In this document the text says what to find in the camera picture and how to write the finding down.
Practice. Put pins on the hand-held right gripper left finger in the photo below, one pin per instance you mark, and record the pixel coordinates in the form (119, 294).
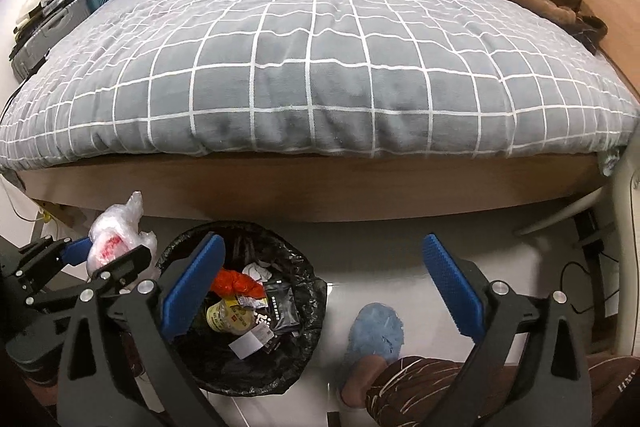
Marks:
(192, 287)

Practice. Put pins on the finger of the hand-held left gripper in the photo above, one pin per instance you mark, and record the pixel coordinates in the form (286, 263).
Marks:
(125, 264)
(77, 252)

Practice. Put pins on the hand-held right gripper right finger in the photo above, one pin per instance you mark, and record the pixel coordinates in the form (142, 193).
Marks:
(450, 287)

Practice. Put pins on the clear plastic bag red print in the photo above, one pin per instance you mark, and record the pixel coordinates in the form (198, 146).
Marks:
(112, 232)

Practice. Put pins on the orange plastic bag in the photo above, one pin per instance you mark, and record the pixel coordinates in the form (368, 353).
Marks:
(230, 282)

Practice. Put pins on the yellow yogurt cup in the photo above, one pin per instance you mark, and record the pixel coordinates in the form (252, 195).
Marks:
(232, 317)

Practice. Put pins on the silver foil wrapper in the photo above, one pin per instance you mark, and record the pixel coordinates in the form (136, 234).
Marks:
(250, 301)

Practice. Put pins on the white tissue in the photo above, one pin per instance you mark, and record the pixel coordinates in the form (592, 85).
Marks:
(255, 271)

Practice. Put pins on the black sachet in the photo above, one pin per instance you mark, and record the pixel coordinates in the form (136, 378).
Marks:
(280, 307)

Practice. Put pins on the blue fluffy slipper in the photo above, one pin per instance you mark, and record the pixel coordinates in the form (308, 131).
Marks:
(375, 332)

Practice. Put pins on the person's leg brown pants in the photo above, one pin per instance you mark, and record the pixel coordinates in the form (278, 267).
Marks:
(415, 387)

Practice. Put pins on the white desk panel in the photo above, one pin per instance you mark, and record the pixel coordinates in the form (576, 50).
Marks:
(627, 257)

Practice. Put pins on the grey suitcase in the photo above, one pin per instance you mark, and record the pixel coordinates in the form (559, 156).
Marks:
(50, 32)

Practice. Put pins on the grey checked bed sheet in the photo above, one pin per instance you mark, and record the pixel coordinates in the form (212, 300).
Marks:
(300, 82)

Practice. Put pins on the black flat boxes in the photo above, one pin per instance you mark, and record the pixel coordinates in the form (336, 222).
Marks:
(60, 1)

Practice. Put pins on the wooden bed frame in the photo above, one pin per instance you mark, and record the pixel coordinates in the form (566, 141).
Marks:
(300, 187)

